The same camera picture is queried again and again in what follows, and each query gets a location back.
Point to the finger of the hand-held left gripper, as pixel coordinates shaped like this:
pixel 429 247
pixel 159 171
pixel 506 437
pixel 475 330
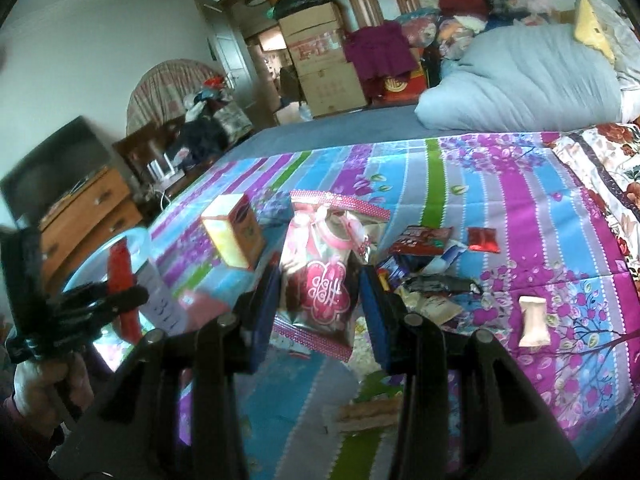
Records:
pixel 117 305
pixel 82 294

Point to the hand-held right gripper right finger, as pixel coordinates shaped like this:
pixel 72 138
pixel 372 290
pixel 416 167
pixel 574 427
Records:
pixel 375 322

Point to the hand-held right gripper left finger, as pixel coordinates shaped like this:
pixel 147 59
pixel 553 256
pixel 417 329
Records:
pixel 267 312

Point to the clear blue plastic basin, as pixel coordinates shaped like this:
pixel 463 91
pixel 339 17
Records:
pixel 95 265

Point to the long red snack packet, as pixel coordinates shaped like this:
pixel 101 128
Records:
pixel 122 270

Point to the pink snack bag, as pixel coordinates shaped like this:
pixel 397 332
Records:
pixel 320 280

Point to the person's left forearm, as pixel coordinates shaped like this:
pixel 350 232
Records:
pixel 12 430

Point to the person's left hand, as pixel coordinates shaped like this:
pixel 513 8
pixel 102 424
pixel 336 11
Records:
pixel 40 390

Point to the white box with blue print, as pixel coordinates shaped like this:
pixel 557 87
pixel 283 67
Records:
pixel 162 300

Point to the dark blue snack packet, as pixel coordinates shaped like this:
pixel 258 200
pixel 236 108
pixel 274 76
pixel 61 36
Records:
pixel 397 270

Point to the cream snack packet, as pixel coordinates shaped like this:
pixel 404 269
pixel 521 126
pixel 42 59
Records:
pixel 437 307

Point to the wooden dresser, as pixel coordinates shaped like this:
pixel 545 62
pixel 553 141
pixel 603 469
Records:
pixel 90 220

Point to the black snack packet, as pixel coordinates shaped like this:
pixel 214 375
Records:
pixel 440 284

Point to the orange yellow carton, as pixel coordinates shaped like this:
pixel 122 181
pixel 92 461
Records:
pixel 235 232

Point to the tan biscuit packet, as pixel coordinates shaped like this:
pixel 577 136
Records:
pixel 367 415

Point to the wide red snack packet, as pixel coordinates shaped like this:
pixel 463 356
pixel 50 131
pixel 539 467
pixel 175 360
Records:
pixel 420 240

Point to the white and blue snack packet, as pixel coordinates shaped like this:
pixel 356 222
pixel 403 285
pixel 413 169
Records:
pixel 447 256

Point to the black television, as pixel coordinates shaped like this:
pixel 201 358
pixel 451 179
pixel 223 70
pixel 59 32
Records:
pixel 55 170

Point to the small red foil packet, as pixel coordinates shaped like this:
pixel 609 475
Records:
pixel 484 240

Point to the white router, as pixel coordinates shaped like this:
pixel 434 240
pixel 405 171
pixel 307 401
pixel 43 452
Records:
pixel 165 170

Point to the dark wooden side table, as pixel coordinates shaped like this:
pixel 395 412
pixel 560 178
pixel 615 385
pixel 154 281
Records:
pixel 150 150

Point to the cream wrapped snack bar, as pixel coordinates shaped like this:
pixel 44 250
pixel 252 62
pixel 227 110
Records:
pixel 534 322

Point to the striped floral bedsheet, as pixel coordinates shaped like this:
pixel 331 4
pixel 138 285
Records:
pixel 500 200

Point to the blue grey bed sheet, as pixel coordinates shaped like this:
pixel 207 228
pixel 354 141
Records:
pixel 350 127

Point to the heap of bags and clothes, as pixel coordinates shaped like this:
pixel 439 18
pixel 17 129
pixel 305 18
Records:
pixel 210 120

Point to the pink plaid covered round board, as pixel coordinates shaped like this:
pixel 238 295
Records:
pixel 160 85

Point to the large cardboard box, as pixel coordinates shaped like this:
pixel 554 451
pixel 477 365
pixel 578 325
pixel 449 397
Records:
pixel 330 90

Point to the red gift box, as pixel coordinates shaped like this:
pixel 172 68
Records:
pixel 402 87

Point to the red printed cardboard box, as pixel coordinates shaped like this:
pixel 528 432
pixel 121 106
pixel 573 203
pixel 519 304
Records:
pixel 317 52

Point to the grey room door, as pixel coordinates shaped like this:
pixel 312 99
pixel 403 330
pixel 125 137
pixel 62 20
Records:
pixel 225 45

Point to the maroon cloth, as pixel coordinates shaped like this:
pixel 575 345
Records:
pixel 380 50

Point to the red floral quilt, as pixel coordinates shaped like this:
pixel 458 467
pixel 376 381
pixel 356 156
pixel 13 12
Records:
pixel 605 170

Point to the grey duvet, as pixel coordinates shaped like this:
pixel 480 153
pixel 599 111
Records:
pixel 520 75

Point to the plain cardboard box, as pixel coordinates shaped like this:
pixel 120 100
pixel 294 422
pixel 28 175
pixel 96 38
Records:
pixel 310 19

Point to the pile of colourful clothes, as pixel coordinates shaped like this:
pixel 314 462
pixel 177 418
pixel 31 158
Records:
pixel 450 30

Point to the black plastic bag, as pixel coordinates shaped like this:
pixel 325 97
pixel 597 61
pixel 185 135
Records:
pixel 302 0

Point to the yellow pillow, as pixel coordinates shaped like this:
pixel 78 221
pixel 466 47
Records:
pixel 595 27

